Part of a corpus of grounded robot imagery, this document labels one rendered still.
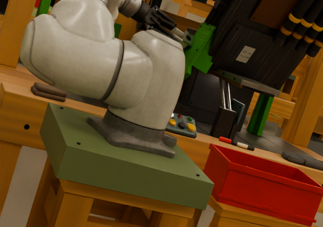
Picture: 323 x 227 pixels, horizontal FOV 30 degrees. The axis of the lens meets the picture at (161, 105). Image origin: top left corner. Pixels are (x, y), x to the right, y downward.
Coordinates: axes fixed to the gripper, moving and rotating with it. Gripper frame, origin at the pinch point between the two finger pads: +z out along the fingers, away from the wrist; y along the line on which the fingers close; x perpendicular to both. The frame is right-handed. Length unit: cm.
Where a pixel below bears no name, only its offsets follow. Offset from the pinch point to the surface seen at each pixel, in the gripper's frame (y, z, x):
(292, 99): 343, 334, 271
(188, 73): -16.5, 4.6, -2.7
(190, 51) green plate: -5.1, 4.5, -1.7
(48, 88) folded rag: -47, -38, 6
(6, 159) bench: -67, -39, 20
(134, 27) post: 15.6, -9.1, 22.1
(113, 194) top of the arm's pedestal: -92, -26, -29
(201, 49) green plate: -7.4, 5.3, -7.7
